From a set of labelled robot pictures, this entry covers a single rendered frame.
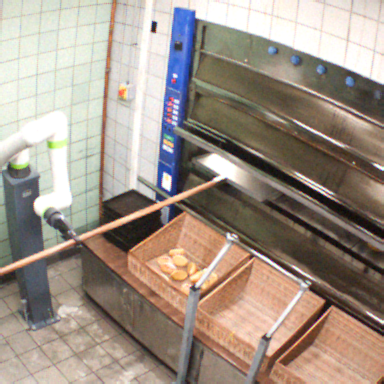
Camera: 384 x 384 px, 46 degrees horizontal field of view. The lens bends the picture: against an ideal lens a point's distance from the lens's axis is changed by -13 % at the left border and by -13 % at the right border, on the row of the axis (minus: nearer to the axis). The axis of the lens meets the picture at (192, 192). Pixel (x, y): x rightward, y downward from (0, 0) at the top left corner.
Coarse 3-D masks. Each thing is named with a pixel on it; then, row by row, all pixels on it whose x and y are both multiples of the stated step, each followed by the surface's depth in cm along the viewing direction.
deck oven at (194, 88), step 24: (192, 48) 281; (192, 72) 288; (192, 96) 294; (216, 96) 280; (264, 120) 260; (192, 144) 310; (312, 144) 241; (360, 168) 223; (360, 216) 241; (312, 240) 258; (312, 288) 267; (360, 312) 244
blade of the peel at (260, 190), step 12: (204, 156) 317; (216, 156) 320; (204, 168) 305; (216, 168) 307; (228, 168) 308; (240, 168) 309; (228, 180) 293; (240, 180) 297; (252, 180) 298; (252, 192) 282; (264, 192) 288; (276, 192) 287
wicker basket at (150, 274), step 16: (176, 224) 324; (192, 224) 323; (144, 240) 308; (160, 240) 319; (176, 240) 331; (192, 240) 324; (208, 240) 315; (224, 240) 307; (128, 256) 304; (144, 256) 315; (160, 256) 325; (208, 256) 316; (240, 256) 300; (144, 272) 298; (160, 272) 311; (224, 272) 285; (240, 272) 297; (160, 288) 290; (176, 288) 278; (208, 288) 277; (176, 304) 283
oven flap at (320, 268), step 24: (216, 192) 306; (216, 216) 305; (240, 216) 295; (264, 216) 284; (264, 240) 283; (288, 240) 273; (288, 264) 270; (312, 264) 262; (336, 264) 252; (336, 288) 251; (360, 288) 241
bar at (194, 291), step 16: (160, 192) 279; (208, 224) 258; (240, 240) 247; (256, 256) 239; (208, 272) 248; (288, 272) 228; (192, 288) 246; (304, 288) 220; (192, 304) 249; (192, 320) 257; (192, 336) 265; (256, 352) 224; (256, 368) 227
